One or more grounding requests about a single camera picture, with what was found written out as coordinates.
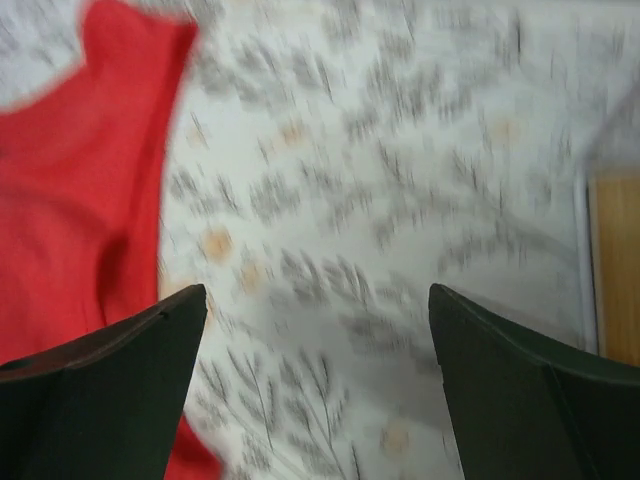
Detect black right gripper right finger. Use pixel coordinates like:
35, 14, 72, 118
429, 284, 639, 479

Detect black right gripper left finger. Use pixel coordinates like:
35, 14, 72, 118
1, 285, 207, 479

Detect red tank top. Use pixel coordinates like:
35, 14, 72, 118
1, 1, 223, 479

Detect floral patterned table mat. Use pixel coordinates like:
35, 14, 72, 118
1, 1, 639, 479

